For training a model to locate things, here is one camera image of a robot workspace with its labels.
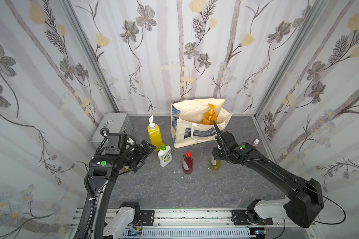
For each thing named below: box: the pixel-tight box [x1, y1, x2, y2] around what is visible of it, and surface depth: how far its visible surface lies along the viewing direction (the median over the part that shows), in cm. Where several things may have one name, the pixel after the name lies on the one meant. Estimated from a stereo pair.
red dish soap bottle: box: [181, 150, 193, 175], surface depth 82 cm
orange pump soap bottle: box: [201, 103, 218, 125], surface depth 97 cm
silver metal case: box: [90, 112, 135, 148], surface depth 97 cm
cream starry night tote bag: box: [170, 98, 233, 149], surface depth 93 cm
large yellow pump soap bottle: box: [147, 115, 163, 152], surface depth 86 cm
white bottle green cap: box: [157, 143, 173, 168], surface depth 85 cm
